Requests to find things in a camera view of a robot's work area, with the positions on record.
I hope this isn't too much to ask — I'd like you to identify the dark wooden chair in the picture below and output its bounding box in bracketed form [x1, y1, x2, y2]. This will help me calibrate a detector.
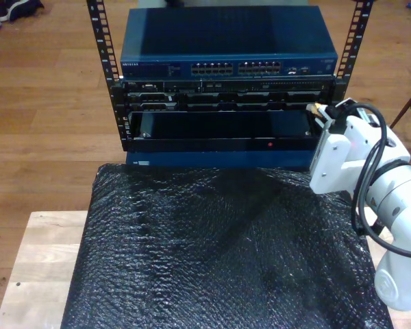
[387, 80, 411, 165]

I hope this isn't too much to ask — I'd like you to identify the black rack server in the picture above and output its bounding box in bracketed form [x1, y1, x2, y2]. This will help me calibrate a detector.
[123, 79, 336, 113]

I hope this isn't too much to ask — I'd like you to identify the blue metal base panel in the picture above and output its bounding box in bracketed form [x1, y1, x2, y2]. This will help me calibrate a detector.
[125, 150, 316, 169]

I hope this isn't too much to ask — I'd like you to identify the black bubble mat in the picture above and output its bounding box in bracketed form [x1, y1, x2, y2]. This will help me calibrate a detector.
[60, 162, 395, 329]

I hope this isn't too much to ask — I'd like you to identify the dark shoe with white sole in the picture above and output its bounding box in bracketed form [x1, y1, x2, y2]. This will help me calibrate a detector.
[0, 0, 45, 22]

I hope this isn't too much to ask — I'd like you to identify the long black arm cable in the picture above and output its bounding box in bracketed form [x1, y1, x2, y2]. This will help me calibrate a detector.
[334, 101, 411, 260]

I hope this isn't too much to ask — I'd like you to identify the black perforated rack post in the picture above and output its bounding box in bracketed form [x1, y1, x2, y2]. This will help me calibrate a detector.
[86, 0, 133, 152]
[323, 0, 376, 110]

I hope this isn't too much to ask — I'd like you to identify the blue network switch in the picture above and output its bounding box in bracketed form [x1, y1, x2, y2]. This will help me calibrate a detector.
[119, 5, 339, 80]

